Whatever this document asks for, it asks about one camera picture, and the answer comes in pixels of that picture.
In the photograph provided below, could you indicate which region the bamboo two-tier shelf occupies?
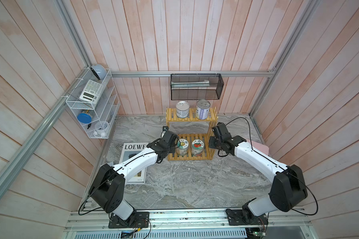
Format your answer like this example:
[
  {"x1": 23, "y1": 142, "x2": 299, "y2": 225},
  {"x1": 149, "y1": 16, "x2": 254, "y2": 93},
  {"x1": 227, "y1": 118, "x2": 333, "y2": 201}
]
[{"x1": 166, "y1": 107, "x2": 218, "y2": 161}]

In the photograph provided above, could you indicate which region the white calculator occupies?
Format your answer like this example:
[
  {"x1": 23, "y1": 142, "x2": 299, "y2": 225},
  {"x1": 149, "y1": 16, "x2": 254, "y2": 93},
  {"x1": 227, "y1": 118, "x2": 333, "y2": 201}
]
[{"x1": 79, "y1": 80, "x2": 104, "y2": 104}]

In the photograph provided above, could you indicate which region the white label tin can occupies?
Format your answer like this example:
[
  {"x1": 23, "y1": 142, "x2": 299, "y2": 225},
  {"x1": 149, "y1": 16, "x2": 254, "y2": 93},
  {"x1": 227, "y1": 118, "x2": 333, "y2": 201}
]
[{"x1": 176, "y1": 101, "x2": 189, "y2": 119}]

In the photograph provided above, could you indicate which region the sunflower lid seed jar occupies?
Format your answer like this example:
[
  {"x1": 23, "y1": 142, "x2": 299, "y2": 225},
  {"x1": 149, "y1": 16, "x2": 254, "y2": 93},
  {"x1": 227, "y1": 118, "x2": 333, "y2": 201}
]
[{"x1": 176, "y1": 138, "x2": 189, "y2": 156}]

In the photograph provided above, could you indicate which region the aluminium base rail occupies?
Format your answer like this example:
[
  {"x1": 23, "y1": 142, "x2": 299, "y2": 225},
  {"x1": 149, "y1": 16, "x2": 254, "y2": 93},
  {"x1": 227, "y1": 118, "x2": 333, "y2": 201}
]
[{"x1": 62, "y1": 208, "x2": 318, "y2": 239}]

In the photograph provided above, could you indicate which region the purple label tin can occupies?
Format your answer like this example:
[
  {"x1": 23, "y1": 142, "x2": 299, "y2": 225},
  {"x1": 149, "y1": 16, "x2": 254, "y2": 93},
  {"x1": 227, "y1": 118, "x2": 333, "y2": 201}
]
[{"x1": 196, "y1": 100, "x2": 210, "y2": 120}]

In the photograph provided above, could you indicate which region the white wire wall rack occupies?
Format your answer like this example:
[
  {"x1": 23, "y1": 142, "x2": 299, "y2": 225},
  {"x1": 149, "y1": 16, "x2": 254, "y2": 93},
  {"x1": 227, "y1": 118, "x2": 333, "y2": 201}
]
[{"x1": 66, "y1": 68, "x2": 121, "y2": 139}]

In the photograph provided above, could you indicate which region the tomato lid seed jar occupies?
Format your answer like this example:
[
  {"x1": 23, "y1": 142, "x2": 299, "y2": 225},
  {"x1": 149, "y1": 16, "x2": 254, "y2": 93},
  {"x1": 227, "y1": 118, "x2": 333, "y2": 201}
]
[{"x1": 191, "y1": 139, "x2": 204, "y2": 157}]

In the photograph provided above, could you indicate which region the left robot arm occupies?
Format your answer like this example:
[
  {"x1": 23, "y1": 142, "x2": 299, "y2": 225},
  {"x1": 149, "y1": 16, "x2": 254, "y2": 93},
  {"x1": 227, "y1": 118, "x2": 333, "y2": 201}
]
[{"x1": 87, "y1": 130, "x2": 179, "y2": 227}]

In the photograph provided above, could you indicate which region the white cup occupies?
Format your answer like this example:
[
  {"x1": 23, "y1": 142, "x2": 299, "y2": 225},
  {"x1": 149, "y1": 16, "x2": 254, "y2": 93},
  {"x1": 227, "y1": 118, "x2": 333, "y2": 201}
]
[{"x1": 94, "y1": 120, "x2": 109, "y2": 138}]

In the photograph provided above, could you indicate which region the black mesh wall basket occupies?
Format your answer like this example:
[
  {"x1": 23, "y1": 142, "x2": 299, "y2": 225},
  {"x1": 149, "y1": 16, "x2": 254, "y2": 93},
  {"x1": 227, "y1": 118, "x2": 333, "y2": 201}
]
[{"x1": 170, "y1": 73, "x2": 224, "y2": 101}]

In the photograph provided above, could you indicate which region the booklet in mesh basket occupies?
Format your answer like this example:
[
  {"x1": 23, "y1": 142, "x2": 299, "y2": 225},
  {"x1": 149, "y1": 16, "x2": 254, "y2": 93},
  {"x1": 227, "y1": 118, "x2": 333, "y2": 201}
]
[{"x1": 171, "y1": 80, "x2": 210, "y2": 88}]

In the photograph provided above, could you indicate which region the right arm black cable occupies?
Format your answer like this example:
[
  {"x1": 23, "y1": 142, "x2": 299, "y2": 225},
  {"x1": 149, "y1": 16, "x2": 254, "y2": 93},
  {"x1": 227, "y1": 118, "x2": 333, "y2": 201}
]
[{"x1": 224, "y1": 117, "x2": 319, "y2": 216}]

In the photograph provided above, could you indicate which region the blue lid container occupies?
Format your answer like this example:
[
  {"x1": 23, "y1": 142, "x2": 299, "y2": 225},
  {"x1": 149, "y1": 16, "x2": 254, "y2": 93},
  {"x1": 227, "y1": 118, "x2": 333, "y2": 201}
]
[{"x1": 77, "y1": 110, "x2": 93, "y2": 124}]

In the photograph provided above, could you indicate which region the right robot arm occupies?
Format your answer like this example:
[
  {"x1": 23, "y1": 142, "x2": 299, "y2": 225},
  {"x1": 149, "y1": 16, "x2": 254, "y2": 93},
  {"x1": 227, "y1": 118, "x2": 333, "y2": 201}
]
[{"x1": 208, "y1": 122, "x2": 308, "y2": 225}]

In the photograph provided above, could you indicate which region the pink case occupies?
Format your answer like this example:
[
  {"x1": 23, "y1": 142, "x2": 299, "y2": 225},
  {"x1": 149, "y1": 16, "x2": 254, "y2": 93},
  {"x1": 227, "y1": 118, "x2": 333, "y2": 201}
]
[{"x1": 247, "y1": 139, "x2": 269, "y2": 155}]

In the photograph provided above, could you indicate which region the Loewe magazine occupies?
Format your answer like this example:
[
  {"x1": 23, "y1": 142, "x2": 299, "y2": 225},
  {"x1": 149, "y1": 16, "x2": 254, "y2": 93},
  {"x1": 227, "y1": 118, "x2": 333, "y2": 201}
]
[{"x1": 119, "y1": 142, "x2": 148, "y2": 185}]

